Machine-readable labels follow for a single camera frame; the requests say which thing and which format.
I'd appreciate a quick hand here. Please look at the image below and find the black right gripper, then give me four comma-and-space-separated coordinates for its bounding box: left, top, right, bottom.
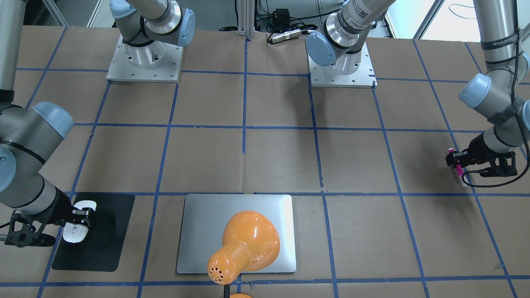
25, 190, 98, 232

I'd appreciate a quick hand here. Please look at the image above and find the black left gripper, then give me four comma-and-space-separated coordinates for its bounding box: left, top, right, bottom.
446, 132, 512, 168

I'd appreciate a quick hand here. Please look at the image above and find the pink marker pen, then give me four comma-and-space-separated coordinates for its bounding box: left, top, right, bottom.
446, 148, 463, 178

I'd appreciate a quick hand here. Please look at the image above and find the white computer mouse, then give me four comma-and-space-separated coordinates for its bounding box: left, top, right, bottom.
62, 200, 97, 243

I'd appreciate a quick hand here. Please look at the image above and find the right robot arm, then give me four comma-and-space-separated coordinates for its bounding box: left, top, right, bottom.
1, 0, 196, 227

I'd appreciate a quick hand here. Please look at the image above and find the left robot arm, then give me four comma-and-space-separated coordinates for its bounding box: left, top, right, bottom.
306, 0, 529, 177

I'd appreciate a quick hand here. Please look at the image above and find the black mousepad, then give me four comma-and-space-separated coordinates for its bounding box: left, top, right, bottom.
52, 192, 135, 272

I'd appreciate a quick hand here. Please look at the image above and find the silver laptop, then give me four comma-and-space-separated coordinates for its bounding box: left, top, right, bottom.
176, 194, 297, 274

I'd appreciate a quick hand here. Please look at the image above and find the orange desk lamp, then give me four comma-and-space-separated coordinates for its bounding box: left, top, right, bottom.
207, 211, 280, 298

